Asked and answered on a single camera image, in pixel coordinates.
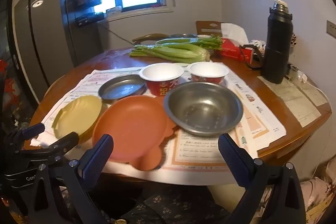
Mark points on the wall socket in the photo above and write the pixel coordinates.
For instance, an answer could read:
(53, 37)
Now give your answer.
(332, 27)

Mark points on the large metal bowl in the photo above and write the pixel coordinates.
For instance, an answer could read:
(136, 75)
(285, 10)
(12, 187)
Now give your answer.
(204, 106)

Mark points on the orange bear-shaped plate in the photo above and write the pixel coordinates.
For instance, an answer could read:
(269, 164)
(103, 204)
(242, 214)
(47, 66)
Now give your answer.
(131, 124)

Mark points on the dark framed glass door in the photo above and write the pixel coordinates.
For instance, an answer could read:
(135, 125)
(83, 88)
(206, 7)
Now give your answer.
(5, 37)

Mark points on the metal plate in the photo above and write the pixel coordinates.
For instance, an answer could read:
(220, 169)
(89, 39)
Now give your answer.
(120, 87)

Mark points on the small metal bowl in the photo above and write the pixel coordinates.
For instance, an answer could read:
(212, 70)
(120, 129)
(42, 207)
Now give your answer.
(183, 35)

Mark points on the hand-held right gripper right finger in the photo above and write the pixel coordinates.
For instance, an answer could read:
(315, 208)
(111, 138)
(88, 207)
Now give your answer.
(233, 158)

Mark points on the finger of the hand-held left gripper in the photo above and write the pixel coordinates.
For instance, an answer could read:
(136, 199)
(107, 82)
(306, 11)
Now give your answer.
(35, 129)
(65, 140)

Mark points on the round-backed wooden chair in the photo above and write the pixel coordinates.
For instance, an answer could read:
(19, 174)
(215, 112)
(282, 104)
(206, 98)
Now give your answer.
(149, 37)

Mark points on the red paper bowl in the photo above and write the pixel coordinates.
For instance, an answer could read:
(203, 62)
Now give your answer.
(160, 74)
(207, 71)

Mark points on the white cup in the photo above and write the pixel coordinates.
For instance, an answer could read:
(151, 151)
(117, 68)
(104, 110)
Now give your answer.
(204, 36)

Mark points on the yellow plate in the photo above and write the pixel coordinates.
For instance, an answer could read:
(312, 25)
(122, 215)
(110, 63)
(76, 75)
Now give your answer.
(78, 116)

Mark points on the glass jar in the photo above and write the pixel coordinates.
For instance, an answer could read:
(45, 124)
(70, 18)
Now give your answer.
(296, 74)

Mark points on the black stand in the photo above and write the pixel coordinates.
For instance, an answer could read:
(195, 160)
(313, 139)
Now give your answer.
(258, 56)

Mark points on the spotted ornament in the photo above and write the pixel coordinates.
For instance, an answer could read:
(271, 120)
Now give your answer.
(293, 39)

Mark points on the white printed mug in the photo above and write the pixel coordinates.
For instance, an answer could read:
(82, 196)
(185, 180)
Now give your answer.
(258, 44)

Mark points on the white crumpled tissue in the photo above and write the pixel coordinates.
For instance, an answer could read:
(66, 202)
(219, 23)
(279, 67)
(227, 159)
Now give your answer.
(43, 140)

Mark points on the square-backed wooden chair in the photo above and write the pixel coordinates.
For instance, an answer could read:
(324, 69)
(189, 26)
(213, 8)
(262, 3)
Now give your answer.
(207, 27)

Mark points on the pale floral cloth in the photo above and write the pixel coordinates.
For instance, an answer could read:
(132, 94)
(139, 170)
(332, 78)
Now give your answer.
(317, 192)

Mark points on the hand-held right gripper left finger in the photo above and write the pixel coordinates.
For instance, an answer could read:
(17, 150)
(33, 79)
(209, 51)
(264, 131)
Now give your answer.
(97, 154)

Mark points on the banded celery bunch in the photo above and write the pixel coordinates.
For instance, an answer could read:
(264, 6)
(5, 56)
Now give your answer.
(183, 41)

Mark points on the newspaper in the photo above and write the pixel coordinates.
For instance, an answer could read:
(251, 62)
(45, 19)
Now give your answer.
(252, 113)

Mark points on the red tissue box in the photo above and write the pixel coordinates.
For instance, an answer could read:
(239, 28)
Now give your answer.
(233, 52)

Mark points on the white round fridge magnet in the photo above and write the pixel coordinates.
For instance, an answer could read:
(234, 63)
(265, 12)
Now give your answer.
(37, 3)

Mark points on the printed paper sheet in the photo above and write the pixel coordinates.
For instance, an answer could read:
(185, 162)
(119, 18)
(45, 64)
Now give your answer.
(296, 98)

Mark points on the black thermos bottle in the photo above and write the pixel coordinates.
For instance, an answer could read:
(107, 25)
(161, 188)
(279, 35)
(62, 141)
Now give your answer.
(277, 43)

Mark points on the grey refrigerator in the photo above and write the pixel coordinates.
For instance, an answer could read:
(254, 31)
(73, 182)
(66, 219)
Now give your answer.
(47, 37)

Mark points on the small bottle on windowsill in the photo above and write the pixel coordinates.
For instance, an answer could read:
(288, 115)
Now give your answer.
(163, 1)

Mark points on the small box on windowsill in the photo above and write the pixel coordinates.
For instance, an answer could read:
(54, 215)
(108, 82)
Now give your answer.
(114, 10)

